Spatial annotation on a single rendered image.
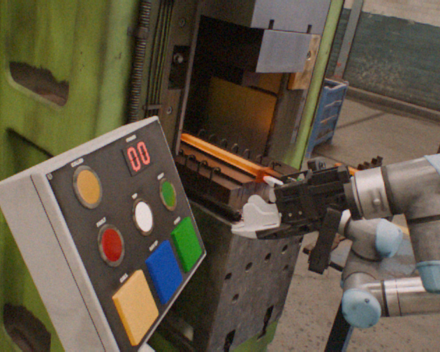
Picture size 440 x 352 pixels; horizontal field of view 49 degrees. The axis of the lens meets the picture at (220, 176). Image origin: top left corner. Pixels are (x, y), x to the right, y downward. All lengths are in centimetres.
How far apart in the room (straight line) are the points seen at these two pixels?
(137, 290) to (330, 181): 33
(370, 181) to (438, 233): 12
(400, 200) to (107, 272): 42
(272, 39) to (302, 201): 49
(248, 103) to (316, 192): 85
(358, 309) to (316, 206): 33
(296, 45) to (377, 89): 776
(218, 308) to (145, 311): 59
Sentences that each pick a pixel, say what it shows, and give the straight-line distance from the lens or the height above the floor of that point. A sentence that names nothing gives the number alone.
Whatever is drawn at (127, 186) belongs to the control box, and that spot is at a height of 114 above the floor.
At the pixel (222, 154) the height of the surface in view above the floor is 101.
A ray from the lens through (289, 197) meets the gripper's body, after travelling 74.
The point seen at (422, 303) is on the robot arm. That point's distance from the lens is 104.
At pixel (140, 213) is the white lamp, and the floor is 110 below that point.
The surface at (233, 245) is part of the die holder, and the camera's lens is 119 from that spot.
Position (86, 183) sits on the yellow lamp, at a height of 117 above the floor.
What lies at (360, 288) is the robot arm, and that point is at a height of 92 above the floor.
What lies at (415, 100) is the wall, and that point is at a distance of 879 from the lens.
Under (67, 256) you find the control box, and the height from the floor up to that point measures 110.
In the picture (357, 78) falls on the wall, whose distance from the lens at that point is 905.
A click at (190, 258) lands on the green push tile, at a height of 99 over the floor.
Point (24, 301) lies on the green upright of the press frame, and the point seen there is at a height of 45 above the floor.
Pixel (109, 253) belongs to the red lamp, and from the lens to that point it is 66.
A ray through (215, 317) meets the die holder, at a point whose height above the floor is 65.
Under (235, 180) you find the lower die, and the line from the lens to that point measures 123.
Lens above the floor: 144
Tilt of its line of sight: 21 degrees down
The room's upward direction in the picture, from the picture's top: 11 degrees clockwise
